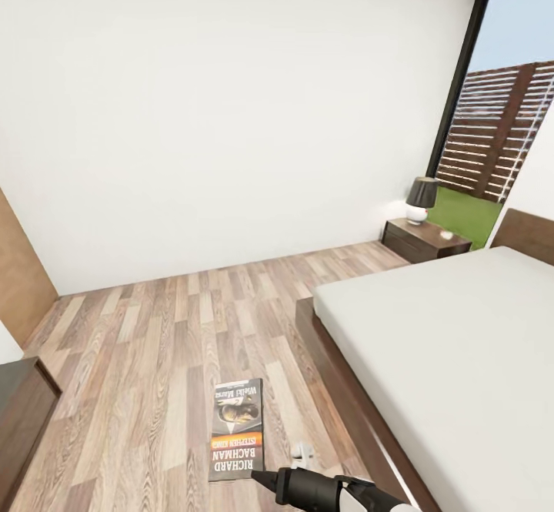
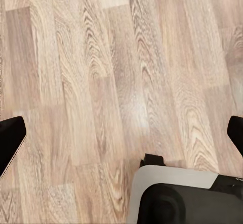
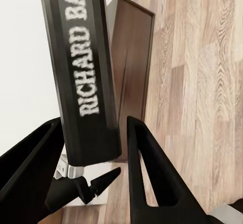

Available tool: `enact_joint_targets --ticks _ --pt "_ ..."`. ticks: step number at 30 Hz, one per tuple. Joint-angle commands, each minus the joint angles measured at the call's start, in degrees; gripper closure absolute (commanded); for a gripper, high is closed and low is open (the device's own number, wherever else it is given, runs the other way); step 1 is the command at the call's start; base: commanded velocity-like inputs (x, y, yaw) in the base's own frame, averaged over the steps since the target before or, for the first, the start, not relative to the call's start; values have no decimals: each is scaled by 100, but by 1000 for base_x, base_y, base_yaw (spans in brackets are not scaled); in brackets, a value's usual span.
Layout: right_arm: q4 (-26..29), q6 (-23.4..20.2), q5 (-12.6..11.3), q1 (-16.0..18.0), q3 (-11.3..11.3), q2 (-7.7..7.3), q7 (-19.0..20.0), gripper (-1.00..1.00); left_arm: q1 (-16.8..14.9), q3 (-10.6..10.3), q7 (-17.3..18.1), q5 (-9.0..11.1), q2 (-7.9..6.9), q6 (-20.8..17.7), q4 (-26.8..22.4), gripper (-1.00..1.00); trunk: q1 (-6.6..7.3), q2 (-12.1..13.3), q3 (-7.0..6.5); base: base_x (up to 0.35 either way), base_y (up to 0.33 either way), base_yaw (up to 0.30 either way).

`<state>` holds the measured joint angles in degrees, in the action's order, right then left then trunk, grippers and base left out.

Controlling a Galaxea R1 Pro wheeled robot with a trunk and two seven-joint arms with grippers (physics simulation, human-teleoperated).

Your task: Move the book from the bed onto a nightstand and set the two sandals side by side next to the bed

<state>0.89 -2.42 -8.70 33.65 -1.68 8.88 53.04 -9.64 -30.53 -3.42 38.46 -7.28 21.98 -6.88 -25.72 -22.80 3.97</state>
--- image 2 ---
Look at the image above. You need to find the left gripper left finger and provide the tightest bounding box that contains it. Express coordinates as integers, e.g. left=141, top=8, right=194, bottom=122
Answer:
left=0, top=116, right=26, bottom=177

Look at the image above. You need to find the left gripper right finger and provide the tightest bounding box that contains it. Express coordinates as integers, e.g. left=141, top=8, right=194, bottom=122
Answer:
left=227, top=116, right=243, bottom=156

